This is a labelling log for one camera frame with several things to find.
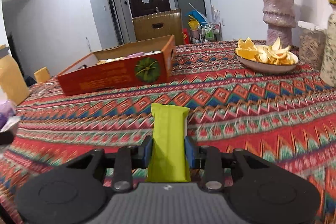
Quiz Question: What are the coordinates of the large yellow-green snack pack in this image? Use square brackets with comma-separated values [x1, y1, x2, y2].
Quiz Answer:
[146, 103, 191, 183]

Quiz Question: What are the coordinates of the pink snack packet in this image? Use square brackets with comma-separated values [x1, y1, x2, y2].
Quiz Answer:
[126, 52, 145, 58]

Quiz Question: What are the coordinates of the red cardboard snack box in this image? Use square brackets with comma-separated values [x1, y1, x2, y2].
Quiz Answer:
[57, 35, 176, 96]

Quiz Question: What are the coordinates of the storage rack with bottles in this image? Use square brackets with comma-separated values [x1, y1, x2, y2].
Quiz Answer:
[188, 10, 222, 44]

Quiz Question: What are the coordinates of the bowl of orange peels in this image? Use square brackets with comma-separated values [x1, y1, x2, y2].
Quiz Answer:
[234, 37, 299, 75]

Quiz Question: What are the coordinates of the brown cardboard carton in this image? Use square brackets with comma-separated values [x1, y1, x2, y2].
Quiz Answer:
[133, 9, 184, 46]

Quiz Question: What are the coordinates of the small yellow cup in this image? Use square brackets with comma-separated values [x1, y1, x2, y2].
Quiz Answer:
[34, 67, 51, 83]

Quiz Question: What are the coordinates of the purple tissue pack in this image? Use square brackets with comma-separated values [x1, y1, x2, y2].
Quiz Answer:
[1, 100, 21, 135]

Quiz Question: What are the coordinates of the yellow thermos jug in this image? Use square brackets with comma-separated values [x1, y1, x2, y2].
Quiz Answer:
[0, 45, 30, 105]

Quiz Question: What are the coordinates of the floral white vase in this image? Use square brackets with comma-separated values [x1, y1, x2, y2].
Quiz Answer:
[320, 5, 336, 87]

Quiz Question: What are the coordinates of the pink ceramic vase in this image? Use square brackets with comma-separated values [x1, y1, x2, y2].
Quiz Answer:
[262, 0, 297, 47]

